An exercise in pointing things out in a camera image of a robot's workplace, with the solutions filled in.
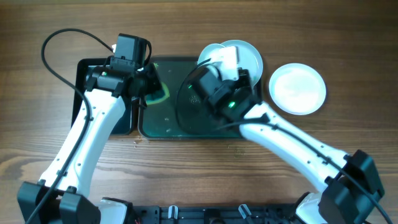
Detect green yellow sponge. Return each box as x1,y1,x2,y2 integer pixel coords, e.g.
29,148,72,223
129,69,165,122
146,82,170,105

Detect light blue plate top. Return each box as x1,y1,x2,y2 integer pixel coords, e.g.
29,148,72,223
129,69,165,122
221,40,264,88

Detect white plate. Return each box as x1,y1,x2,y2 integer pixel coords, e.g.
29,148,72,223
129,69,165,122
197,44,224,66
268,63,327,115

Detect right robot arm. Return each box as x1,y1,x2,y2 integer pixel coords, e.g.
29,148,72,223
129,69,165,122
184,65,392,223

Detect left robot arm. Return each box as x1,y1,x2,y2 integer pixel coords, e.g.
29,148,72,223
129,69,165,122
17,34,162,223

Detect dark green serving tray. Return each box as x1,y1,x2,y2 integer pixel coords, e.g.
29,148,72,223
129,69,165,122
138,56,242,139

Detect black rectangular water bin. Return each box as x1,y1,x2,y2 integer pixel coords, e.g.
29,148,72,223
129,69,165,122
71,57,137,136

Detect right black cable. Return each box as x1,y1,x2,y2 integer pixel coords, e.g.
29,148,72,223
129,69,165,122
175,57,396,224

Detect black cable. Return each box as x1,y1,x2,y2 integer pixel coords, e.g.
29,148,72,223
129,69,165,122
175,57,396,224
24,28,116,224

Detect left black cable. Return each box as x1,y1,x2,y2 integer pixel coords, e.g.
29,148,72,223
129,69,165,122
24,28,116,224

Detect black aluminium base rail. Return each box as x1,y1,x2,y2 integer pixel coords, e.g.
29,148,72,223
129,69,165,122
124,204,302,224

